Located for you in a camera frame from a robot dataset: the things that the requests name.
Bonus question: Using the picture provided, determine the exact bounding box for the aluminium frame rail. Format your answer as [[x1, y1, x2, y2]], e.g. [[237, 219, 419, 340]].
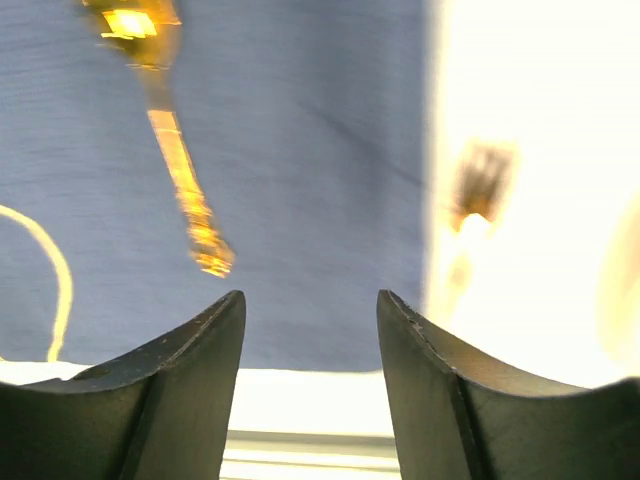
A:
[[220, 431, 401, 480]]

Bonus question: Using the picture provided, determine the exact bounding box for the copper fork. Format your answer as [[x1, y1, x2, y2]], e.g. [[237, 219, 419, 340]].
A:
[[439, 139, 519, 322]]

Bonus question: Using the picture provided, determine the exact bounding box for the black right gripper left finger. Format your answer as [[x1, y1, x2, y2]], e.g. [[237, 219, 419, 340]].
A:
[[1, 291, 246, 480]]

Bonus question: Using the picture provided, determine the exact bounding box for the white paper plate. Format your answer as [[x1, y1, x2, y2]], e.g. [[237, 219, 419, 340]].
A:
[[597, 197, 639, 376]]

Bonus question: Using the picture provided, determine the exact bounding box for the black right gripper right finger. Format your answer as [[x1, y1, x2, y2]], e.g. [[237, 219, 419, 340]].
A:
[[377, 290, 639, 480]]

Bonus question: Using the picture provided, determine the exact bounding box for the copper spoon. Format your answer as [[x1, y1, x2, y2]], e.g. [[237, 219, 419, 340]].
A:
[[81, 0, 235, 278]]

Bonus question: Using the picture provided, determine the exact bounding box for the blue cloth placemat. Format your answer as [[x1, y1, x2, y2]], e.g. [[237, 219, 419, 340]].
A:
[[1, 1, 425, 371]]

